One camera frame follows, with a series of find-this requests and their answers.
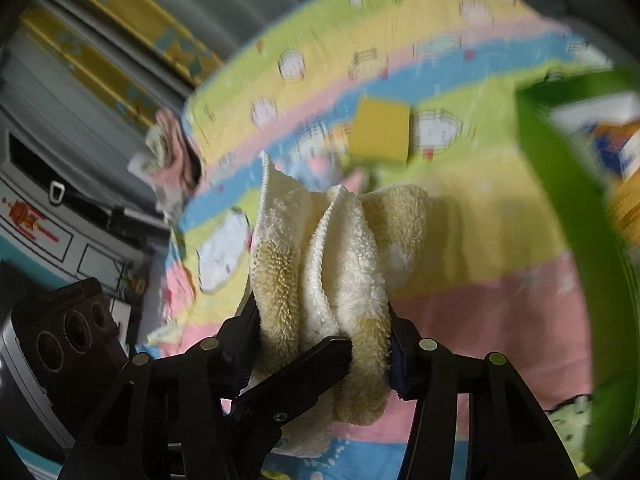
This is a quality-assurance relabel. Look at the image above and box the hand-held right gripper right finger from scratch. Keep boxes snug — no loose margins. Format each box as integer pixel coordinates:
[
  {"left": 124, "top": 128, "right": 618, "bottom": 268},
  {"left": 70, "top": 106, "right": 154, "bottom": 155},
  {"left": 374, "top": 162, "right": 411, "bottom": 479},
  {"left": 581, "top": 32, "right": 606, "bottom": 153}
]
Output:
[{"left": 387, "top": 305, "right": 572, "bottom": 480}]

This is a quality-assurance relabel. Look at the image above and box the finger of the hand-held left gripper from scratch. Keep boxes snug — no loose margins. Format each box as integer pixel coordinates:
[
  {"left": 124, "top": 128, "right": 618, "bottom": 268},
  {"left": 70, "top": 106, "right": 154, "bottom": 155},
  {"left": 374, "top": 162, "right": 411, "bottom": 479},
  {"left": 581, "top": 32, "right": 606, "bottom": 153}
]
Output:
[{"left": 230, "top": 337, "right": 353, "bottom": 429}]

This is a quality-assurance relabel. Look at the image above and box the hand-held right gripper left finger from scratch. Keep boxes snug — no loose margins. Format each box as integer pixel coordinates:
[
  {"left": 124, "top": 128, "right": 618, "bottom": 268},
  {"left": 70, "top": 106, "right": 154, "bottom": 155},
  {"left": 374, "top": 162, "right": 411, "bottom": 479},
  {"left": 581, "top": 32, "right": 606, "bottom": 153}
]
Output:
[{"left": 57, "top": 294, "right": 282, "bottom": 480}]

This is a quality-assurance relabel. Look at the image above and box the cream fluffy towel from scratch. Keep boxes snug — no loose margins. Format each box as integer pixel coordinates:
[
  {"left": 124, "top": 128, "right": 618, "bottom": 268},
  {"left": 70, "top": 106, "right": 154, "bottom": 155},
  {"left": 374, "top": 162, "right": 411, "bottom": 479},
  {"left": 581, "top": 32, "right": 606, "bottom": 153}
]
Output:
[{"left": 247, "top": 150, "right": 434, "bottom": 459}]

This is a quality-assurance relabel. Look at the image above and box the green box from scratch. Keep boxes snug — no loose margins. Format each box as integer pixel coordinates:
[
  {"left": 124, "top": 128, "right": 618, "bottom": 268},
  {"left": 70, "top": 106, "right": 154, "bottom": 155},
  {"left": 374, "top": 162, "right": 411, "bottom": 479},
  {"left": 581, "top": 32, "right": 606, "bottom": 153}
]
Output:
[{"left": 514, "top": 62, "right": 640, "bottom": 472}]

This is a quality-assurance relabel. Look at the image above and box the striped printed blanket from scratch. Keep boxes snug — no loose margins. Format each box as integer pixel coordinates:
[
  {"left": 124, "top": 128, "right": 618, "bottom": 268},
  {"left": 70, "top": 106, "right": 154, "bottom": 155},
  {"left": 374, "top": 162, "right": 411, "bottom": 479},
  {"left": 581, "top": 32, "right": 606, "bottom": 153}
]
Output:
[{"left": 144, "top": 0, "right": 617, "bottom": 480}]

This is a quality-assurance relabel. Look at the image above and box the green patterned cloth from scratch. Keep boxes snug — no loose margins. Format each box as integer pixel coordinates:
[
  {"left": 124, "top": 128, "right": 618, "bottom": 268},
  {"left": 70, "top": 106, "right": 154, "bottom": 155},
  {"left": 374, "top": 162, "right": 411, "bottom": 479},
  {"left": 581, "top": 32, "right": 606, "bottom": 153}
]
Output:
[{"left": 544, "top": 394, "right": 597, "bottom": 467}]

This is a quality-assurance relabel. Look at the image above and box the light pink cloth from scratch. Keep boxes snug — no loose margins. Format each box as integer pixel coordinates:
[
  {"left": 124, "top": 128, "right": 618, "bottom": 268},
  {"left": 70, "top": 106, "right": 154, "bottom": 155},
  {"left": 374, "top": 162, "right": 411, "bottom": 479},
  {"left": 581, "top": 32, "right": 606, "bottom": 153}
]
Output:
[{"left": 150, "top": 107, "right": 207, "bottom": 197}]

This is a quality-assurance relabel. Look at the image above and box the pale green cloth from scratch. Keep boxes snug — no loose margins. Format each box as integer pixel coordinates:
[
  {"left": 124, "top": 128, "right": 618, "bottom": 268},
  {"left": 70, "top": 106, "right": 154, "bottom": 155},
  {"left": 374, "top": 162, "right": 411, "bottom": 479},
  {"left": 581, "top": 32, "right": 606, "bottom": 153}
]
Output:
[{"left": 127, "top": 125, "right": 172, "bottom": 177}]

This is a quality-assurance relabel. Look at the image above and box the yellow sponge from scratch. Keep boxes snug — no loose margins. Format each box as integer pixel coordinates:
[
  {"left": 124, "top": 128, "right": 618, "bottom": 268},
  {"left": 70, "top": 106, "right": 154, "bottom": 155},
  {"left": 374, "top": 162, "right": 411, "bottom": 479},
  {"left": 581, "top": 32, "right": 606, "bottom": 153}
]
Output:
[{"left": 347, "top": 98, "right": 412, "bottom": 169}]

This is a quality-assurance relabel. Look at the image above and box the yellow fluffy cloth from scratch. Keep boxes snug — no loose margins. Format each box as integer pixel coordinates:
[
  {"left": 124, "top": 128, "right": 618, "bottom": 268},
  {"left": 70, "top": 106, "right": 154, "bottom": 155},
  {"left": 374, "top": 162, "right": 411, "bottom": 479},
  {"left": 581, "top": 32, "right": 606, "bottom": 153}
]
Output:
[{"left": 604, "top": 180, "right": 640, "bottom": 247}]

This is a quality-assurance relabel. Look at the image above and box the blue and orange packet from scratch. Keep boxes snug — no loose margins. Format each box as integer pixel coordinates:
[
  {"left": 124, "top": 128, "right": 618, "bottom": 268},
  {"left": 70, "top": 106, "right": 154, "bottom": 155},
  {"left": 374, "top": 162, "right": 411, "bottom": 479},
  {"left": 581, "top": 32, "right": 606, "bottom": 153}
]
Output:
[{"left": 580, "top": 121, "right": 640, "bottom": 182}]

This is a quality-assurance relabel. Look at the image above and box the yellow patterned curtain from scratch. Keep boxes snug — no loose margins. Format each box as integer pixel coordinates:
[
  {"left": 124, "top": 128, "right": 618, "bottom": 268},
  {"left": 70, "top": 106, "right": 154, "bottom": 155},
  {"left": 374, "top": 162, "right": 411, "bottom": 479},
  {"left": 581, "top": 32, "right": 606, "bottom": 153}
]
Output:
[{"left": 19, "top": 0, "right": 227, "bottom": 127}]

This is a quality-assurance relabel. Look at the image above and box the grey curtain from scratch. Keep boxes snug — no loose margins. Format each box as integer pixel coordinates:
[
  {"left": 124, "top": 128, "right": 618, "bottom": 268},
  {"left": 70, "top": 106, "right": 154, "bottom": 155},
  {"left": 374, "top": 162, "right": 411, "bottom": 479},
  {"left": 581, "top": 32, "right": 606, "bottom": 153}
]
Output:
[{"left": 100, "top": 0, "right": 363, "bottom": 56}]

